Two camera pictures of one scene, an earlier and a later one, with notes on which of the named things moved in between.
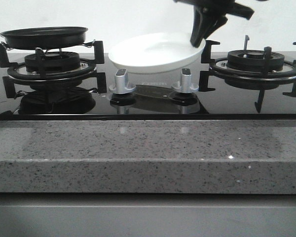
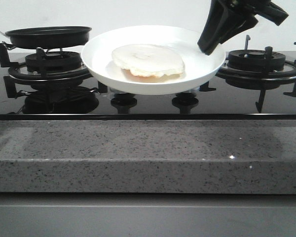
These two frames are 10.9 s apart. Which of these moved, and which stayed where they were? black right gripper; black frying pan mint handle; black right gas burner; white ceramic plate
Moved: white ceramic plate; black right gripper
Stayed: black frying pan mint handle; black right gas burner
